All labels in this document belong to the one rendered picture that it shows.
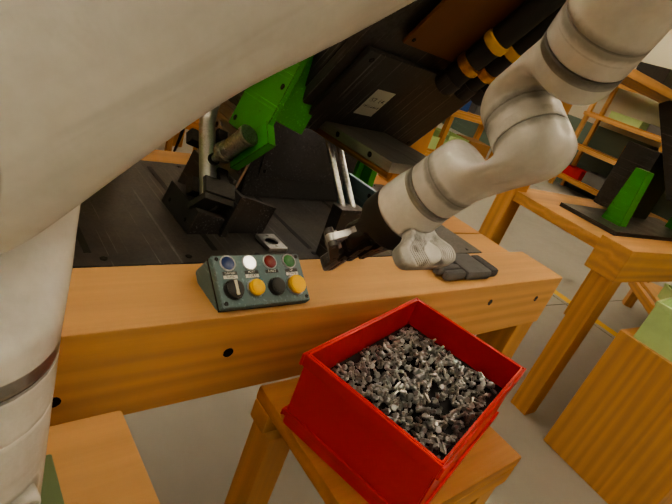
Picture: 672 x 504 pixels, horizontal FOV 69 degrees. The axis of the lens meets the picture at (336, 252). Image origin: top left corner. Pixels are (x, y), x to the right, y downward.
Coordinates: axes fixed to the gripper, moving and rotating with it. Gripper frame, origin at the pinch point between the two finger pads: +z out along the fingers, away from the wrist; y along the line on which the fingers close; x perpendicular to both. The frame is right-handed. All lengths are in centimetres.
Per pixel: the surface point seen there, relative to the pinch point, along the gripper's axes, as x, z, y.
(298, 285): 0.6, 8.6, 0.3
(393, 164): -14.0, -4.7, -14.1
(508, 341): 15, 28, -80
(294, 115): -29.5, 5.8, -6.4
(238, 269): -2.9, 9.8, 9.0
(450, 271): -0.6, 10.7, -40.5
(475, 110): -303, 227, -538
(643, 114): -308, 135, -932
